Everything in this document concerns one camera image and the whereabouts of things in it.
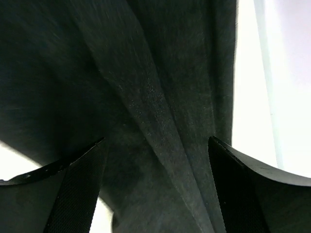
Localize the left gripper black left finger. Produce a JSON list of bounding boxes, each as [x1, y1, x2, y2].
[[0, 139, 105, 233]]

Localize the black trousers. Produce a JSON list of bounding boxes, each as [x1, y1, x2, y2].
[[0, 0, 237, 233]]

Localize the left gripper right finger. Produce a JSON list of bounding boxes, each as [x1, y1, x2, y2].
[[208, 137, 311, 233]]

